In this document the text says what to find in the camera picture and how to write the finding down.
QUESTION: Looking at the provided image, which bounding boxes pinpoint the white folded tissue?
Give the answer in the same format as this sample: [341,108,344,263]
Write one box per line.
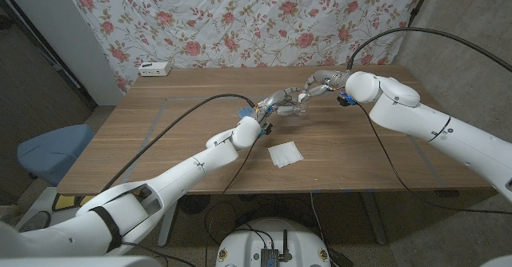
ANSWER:
[267,141,305,169]

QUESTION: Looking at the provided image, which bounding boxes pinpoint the grey round floor object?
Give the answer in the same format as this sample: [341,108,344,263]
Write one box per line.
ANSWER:
[18,210,52,235]

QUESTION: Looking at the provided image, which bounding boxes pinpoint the grey table leg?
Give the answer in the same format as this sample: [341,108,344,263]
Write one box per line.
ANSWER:
[359,191,388,246]

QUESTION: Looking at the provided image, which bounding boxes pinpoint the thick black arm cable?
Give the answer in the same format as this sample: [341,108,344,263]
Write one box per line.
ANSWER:
[101,94,257,193]
[346,26,512,74]

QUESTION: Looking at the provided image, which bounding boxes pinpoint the floral rose backdrop cloth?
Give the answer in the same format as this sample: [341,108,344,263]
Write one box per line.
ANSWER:
[66,0,425,94]

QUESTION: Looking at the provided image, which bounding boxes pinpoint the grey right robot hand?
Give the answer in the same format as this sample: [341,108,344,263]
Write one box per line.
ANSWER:
[298,70,350,104]

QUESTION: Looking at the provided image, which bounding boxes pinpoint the white wall panel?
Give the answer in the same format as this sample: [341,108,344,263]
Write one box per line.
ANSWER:
[0,0,124,106]

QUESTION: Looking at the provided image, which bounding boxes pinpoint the black power adapter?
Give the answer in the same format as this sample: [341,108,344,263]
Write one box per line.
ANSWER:
[326,249,354,267]

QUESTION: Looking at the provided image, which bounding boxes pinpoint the white robot torso base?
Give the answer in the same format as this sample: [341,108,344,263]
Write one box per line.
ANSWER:
[214,217,332,267]

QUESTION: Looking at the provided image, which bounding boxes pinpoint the white table leg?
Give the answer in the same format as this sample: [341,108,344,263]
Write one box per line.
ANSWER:
[157,197,180,248]

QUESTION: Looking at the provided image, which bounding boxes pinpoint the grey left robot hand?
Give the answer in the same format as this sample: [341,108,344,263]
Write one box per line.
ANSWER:
[254,86,310,121]

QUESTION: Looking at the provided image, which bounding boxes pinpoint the black module with antenna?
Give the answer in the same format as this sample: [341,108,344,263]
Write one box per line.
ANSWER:
[260,229,293,267]

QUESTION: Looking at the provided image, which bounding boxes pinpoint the clear bottle with white cap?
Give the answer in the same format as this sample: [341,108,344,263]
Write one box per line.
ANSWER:
[294,93,312,118]

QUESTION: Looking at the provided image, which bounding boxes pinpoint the thin black left wrist cable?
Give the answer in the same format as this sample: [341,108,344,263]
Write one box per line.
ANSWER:
[203,136,259,267]

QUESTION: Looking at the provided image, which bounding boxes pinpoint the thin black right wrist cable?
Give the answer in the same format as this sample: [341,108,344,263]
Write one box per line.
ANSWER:
[354,102,512,215]

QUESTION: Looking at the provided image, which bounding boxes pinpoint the blue chair seat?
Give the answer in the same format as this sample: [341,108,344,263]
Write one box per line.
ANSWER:
[16,123,96,187]

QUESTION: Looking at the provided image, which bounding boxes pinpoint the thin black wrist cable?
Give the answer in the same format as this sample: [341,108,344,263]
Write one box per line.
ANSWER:
[203,136,259,267]
[354,102,512,215]

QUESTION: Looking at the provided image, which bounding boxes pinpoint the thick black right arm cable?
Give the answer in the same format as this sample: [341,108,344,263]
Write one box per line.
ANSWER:
[346,26,512,74]

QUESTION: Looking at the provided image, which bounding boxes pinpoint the yellow and black floor object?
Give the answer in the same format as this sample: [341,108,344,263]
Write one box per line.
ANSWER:
[50,193,96,213]

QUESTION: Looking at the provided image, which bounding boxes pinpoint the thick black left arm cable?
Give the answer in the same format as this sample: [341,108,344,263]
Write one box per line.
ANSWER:
[101,94,257,193]

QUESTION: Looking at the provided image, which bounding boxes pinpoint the black floor cable tangle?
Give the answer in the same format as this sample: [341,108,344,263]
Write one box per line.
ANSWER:
[203,197,321,246]

